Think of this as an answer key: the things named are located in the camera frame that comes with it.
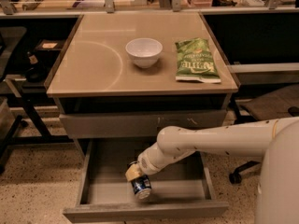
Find black table frame left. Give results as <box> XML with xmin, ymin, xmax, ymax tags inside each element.
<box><xmin>0</xmin><ymin>75</ymin><xmax>75</xmax><ymax>175</ymax></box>

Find green chip bag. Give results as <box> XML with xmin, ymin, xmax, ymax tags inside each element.
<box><xmin>176</xmin><ymin>37</ymin><xmax>221</xmax><ymax>84</ymax></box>

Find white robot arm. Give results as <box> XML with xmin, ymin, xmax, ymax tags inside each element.
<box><xmin>125</xmin><ymin>117</ymin><xmax>299</xmax><ymax>224</ymax></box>

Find grey drawer cabinet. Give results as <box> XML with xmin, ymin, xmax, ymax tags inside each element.
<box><xmin>44</xmin><ymin>11</ymin><xmax>240</xmax><ymax>161</ymax></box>

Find blue pepsi can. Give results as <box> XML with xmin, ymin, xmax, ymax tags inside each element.
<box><xmin>131</xmin><ymin>175</ymin><xmax>151</xmax><ymax>200</ymax></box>

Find black office chair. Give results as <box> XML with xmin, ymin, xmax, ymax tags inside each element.
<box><xmin>229</xmin><ymin>84</ymin><xmax>299</xmax><ymax>184</ymax></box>

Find white bowl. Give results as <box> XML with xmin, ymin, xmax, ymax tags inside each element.
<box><xmin>125</xmin><ymin>38</ymin><xmax>163</xmax><ymax>68</ymax></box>

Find black device under desk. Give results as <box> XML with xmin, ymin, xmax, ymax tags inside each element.
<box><xmin>25</xmin><ymin>51</ymin><xmax>47</xmax><ymax>82</ymax></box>

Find closed top drawer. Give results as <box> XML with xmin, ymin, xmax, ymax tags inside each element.
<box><xmin>60</xmin><ymin>110</ymin><xmax>227</xmax><ymax>139</ymax></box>

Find open middle drawer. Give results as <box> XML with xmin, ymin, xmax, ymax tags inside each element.
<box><xmin>64</xmin><ymin>138</ymin><xmax>228</xmax><ymax>224</ymax></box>

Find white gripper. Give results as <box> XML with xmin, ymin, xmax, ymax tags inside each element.
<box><xmin>125</xmin><ymin>150</ymin><xmax>161</xmax><ymax>182</ymax></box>

